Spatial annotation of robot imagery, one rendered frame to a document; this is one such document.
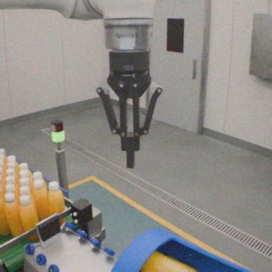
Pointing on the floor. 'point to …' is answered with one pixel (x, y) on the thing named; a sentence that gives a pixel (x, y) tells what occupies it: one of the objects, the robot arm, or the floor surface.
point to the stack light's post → (62, 170)
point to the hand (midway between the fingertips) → (130, 150)
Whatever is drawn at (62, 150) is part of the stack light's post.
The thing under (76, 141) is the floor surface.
